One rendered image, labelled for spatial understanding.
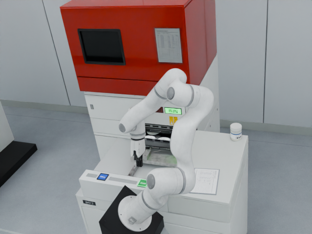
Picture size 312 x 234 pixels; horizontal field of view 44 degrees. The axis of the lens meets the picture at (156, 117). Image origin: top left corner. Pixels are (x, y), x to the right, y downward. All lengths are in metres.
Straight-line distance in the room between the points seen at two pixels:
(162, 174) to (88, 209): 0.96
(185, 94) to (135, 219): 0.71
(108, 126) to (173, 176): 1.26
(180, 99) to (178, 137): 0.17
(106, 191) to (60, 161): 1.96
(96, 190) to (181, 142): 0.85
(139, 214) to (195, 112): 0.58
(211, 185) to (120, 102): 0.93
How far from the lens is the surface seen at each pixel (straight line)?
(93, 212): 2.50
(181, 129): 1.63
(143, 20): 2.29
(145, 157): 2.49
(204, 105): 1.66
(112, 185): 2.26
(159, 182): 1.64
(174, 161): 2.46
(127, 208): 1.96
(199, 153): 2.37
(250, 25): 3.78
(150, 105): 1.86
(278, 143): 4.12
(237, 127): 2.42
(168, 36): 2.27
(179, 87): 1.58
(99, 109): 2.81
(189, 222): 2.23
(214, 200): 2.06
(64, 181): 3.94
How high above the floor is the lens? 2.41
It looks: 31 degrees down
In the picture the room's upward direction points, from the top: 8 degrees counter-clockwise
